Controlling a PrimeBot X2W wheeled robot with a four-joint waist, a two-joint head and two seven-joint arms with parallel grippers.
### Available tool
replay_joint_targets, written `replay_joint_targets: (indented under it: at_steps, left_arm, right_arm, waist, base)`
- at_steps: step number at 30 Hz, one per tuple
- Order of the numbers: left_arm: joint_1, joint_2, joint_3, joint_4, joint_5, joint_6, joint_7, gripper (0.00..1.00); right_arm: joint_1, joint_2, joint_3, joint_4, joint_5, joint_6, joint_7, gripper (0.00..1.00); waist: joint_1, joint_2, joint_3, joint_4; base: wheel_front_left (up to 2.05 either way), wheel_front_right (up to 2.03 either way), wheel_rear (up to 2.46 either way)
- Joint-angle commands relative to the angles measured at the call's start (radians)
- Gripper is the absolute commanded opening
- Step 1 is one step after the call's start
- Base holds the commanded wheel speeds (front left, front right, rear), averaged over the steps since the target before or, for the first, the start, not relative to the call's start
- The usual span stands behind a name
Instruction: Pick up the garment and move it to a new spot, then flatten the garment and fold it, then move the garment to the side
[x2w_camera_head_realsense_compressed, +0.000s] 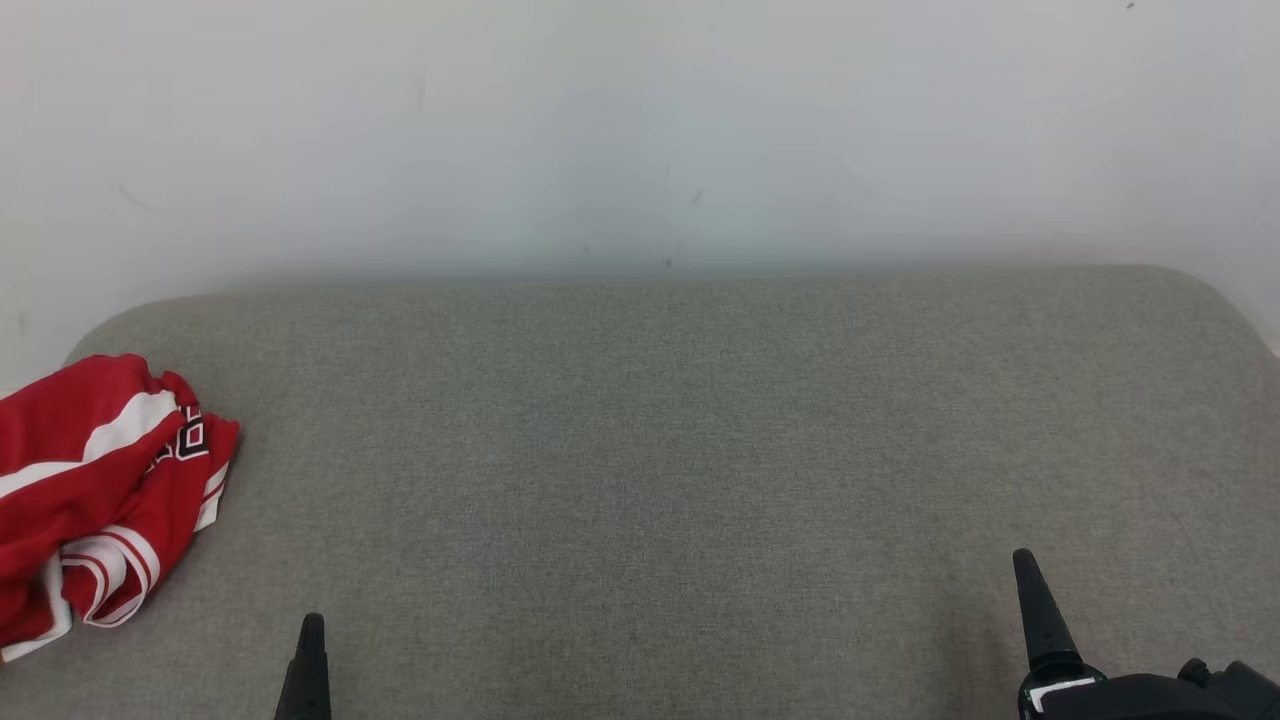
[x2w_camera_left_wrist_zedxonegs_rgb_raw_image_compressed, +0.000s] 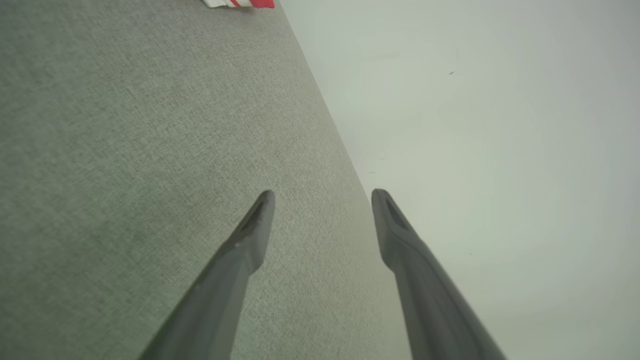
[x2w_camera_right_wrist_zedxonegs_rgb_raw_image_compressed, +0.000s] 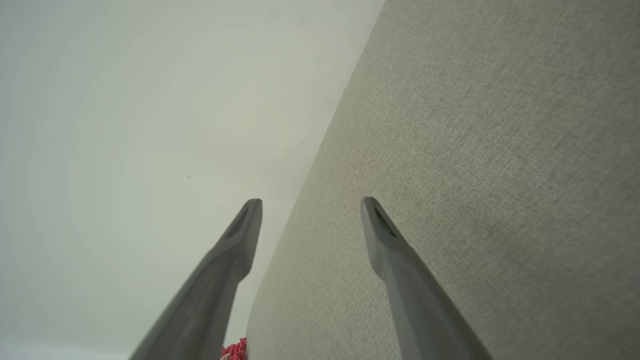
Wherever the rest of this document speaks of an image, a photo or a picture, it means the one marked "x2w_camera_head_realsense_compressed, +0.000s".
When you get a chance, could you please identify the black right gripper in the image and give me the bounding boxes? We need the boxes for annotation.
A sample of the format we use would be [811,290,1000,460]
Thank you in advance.
[1012,548,1201,720]

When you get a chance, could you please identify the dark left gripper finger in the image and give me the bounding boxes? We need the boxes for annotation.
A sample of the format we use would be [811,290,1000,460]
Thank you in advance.
[275,613,332,720]

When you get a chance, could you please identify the red Bulls jersey white trim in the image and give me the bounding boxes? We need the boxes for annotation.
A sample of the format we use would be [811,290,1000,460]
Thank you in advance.
[0,400,242,663]

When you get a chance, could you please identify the red shorts white stripe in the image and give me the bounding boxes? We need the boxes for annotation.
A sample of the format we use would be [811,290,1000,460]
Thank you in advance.
[0,354,201,601]

